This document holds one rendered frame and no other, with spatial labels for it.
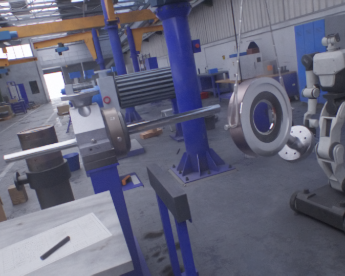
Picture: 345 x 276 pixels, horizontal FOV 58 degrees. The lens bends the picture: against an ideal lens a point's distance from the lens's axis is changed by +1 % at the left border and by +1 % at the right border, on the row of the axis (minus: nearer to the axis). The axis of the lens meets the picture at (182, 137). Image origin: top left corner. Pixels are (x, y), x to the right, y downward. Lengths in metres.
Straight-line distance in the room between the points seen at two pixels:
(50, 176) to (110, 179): 1.65
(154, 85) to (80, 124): 3.88
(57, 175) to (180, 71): 1.88
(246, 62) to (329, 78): 6.50
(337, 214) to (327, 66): 1.13
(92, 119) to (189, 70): 2.09
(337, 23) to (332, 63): 4.58
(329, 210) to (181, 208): 1.47
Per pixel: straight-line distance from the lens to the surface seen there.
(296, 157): 1.69
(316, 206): 2.83
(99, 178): 2.04
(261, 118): 5.65
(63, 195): 3.76
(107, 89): 5.73
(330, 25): 7.06
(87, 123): 2.12
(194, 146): 4.12
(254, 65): 9.15
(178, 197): 1.57
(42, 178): 3.64
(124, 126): 2.19
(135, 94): 5.83
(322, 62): 2.66
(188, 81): 3.98
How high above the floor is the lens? 1.51
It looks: 14 degrees down
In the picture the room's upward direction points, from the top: 11 degrees counter-clockwise
